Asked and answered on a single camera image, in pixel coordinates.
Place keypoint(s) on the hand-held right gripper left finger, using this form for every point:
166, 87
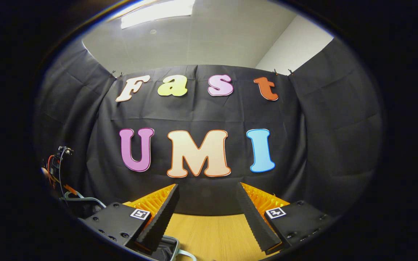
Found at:
160, 217

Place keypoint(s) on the ceiling light panel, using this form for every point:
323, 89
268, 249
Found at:
158, 12

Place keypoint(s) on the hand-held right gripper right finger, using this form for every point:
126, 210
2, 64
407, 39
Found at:
254, 217

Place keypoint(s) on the light blue suitcase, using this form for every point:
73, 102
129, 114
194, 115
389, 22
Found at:
165, 250

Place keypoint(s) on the black backdrop cloth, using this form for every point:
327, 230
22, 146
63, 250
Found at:
321, 145

